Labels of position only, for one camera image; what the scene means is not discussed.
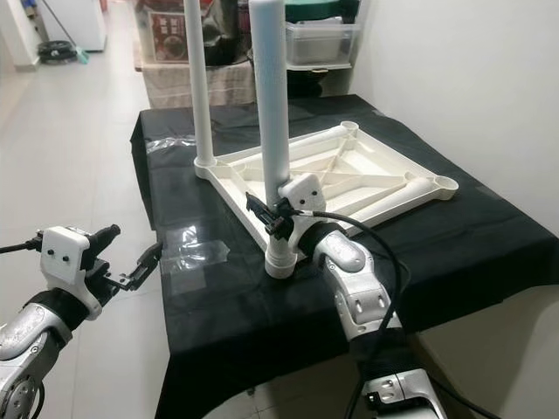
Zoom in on black round bowl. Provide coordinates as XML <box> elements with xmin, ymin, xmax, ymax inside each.
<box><xmin>249</xmin><ymin>48</ymin><xmax>350</xmax><ymax>97</ymax></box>

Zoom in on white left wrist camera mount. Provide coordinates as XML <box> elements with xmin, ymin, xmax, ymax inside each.
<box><xmin>44</xmin><ymin>225</ymin><xmax>103</xmax><ymax>319</ymax></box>

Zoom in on black table cloth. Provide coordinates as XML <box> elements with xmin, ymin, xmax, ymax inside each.
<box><xmin>129</xmin><ymin>94</ymin><xmax>559</xmax><ymax>419</ymax></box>

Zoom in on storage box with orange lid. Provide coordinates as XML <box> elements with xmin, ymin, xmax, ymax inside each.
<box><xmin>140</xmin><ymin>0</ymin><xmax>193</xmax><ymax>64</ymax></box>

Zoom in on clear plastic bag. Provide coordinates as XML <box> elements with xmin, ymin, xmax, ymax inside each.
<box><xmin>144</xmin><ymin>135</ymin><xmax>197</xmax><ymax>154</ymax></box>

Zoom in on clear tape patch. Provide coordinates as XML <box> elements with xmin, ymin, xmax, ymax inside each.
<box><xmin>164</xmin><ymin>225</ymin><xmax>232</xmax><ymax>293</ymax></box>

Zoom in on clear plastic storage box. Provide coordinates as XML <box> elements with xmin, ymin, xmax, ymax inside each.
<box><xmin>284</xmin><ymin>19</ymin><xmax>355</xmax><ymax>66</ymax></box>

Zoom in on white appliance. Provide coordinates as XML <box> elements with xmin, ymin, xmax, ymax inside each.
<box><xmin>44</xmin><ymin>0</ymin><xmax>107</xmax><ymax>52</ymax></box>

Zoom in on black coiled hose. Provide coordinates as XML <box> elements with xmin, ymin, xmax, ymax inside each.
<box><xmin>39</xmin><ymin>42</ymin><xmax>78</xmax><ymax>66</ymax></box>

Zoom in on cloth covered bench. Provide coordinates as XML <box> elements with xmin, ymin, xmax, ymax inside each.
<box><xmin>140</xmin><ymin>59</ymin><xmax>259</xmax><ymax>110</ymax></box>

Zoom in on black bag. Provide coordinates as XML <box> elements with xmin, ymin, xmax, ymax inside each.
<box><xmin>214</xmin><ymin>0</ymin><xmax>252</xmax><ymax>66</ymax></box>

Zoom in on cream plastic children table top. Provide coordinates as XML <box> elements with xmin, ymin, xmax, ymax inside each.
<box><xmin>194</xmin><ymin>120</ymin><xmax>461</xmax><ymax>258</ymax></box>

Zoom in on green round lid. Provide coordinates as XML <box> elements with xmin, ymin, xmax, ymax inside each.
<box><xmin>284</xmin><ymin>0</ymin><xmax>359</xmax><ymax>23</ymax></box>

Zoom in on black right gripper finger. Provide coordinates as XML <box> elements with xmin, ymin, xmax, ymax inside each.
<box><xmin>245</xmin><ymin>191</ymin><xmax>279</xmax><ymax>223</ymax></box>

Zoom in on broom with teal head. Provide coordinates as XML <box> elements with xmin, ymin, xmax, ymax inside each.
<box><xmin>39</xmin><ymin>0</ymin><xmax>90</xmax><ymax>64</ymax></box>

